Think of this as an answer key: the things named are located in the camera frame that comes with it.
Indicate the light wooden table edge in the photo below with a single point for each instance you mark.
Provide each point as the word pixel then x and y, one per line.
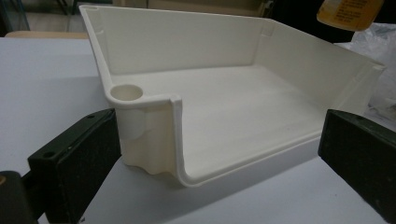
pixel 46 34

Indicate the clear plastic bag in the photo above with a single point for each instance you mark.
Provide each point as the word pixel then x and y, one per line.
pixel 378 46

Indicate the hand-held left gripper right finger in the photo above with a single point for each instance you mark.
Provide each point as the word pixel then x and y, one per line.
pixel 361 149

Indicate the yellow packet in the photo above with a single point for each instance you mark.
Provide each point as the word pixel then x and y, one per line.
pixel 348 14

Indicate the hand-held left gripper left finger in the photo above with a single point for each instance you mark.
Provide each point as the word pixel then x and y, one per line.
pixel 77 165

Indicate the white plastic storage tray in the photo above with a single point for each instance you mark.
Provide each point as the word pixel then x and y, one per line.
pixel 193 40

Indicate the wooden counter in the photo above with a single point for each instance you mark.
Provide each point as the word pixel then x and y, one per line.
pixel 199 5

